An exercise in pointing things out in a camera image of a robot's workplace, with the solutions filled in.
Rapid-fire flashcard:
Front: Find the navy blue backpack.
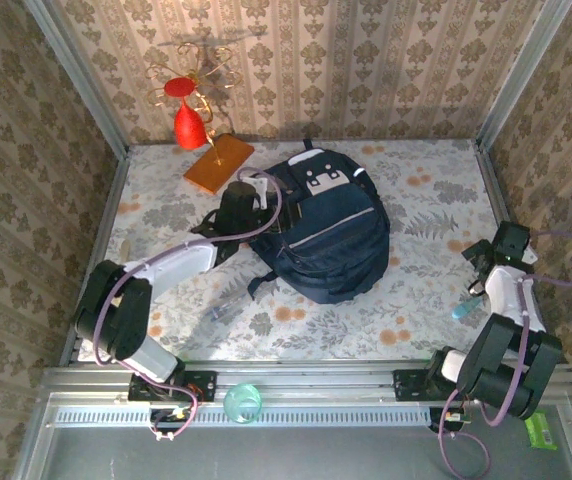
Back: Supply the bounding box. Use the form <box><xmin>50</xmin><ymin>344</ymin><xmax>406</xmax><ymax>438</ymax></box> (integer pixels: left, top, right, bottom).
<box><xmin>245</xmin><ymin>138</ymin><xmax>392</xmax><ymax>305</ymax></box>

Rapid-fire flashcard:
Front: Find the green wipes pack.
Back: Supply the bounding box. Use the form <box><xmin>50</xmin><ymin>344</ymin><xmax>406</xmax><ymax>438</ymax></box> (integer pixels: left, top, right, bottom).
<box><xmin>524</xmin><ymin>409</ymin><xmax>559</xmax><ymax>450</ymax></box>

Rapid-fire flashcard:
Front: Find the light blue eraser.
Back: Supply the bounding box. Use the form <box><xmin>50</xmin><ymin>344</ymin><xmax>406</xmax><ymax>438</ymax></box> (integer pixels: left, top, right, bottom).
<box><xmin>451</xmin><ymin>298</ymin><xmax>482</xmax><ymax>321</ymax></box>

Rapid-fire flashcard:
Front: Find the orange wooden board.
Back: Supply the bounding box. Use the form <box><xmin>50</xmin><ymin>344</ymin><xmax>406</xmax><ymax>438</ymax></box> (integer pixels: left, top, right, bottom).
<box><xmin>182</xmin><ymin>133</ymin><xmax>256</xmax><ymax>196</ymax></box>

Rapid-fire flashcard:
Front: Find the clear plastic pen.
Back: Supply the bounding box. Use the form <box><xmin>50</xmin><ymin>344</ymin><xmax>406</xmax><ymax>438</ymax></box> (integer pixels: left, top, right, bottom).
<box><xmin>210</xmin><ymin>294</ymin><xmax>245</xmax><ymax>321</ymax></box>

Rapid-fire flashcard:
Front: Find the floral tablecloth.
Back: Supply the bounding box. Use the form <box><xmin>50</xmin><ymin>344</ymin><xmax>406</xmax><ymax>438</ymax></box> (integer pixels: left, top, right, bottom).
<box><xmin>76</xmin><ymin>138</ymin><xmax>540</xmax><ymax>362</ymax></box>

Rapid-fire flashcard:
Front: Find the red wine glass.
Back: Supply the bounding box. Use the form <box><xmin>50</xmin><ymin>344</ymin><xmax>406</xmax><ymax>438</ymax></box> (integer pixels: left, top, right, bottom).
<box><xmin>163</xmin><ymin>76</ymin><xmax>208</xmax><ymax>151</ymax></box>

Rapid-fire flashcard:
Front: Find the small connector board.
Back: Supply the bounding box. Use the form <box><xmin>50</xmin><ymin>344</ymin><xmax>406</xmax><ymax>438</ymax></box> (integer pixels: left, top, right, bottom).
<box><xmin>429</xmin><ymin>407</ymin><xmax>473</xmax><ymax>440</ymax></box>
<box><xmin>148</xmin><ymin>405</ymin><xmax>192</xmax><ymax>442</ymax></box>

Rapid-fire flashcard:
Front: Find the teal glass cup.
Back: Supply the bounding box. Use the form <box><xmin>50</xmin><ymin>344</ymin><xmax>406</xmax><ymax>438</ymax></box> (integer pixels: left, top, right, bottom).
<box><xmin>223</xmin><ymin>383</ymin><xmax>264</xmax><ymax>426</ymax></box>

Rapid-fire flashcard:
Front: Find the grey metal bench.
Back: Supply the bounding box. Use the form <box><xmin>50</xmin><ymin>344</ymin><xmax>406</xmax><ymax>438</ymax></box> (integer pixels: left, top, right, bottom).
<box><xmin>13</xmin><ymin>392</ymin><xmax>572</xmax><ymax>480</ymax></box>

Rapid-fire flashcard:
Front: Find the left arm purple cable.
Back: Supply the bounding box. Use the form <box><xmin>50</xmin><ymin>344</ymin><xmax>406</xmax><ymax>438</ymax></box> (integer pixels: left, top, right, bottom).
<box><xmin>93</xmin><ymin>168</ymin><xmax>283</xmax><ymax>441</ymax></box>

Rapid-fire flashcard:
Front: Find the aluminium side rail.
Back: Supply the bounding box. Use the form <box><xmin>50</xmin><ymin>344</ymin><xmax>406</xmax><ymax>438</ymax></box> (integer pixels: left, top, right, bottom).
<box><xmin>473</xmin><ymin>139</ymin><xmax>567</xmax><ymax>364</ymax></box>
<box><xmin>59</xmin><ymin>147</ymin><xmax>131</xmax><ymax>366</ymax></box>

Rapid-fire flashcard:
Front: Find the gold wire ornament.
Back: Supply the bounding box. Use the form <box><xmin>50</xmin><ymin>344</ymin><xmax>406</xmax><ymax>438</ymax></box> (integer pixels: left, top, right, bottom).
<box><xmin>144</xmin><ymin>42</ymin><xmax>243</xmax><ymax>166</ymax></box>

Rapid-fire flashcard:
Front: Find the long aluminium base rail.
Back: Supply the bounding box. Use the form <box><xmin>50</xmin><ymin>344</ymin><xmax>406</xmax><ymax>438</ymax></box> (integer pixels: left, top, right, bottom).
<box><xmin>40</xmin><ymin>360</ymin><xmax>572</xmax><ymax>401</ymax></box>

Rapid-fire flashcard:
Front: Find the aluminium frame post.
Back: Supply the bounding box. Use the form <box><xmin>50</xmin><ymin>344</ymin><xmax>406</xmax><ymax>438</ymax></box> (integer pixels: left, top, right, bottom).
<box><xmin>475</xmin><ymin>0</ymin><xmax>572</xmax><ymax>151</ymax></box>
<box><xmin>21</xmin><ymin>0</ymin><xmax>130</xmax><ymax>157</ymax></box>

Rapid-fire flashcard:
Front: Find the slotted grey cable duct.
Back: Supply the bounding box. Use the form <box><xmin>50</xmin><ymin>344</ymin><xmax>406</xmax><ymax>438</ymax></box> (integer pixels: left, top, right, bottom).
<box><xmin>48</xmin><ymin>403</ymin><xmax>433</xmax><ymax>427</ymax></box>

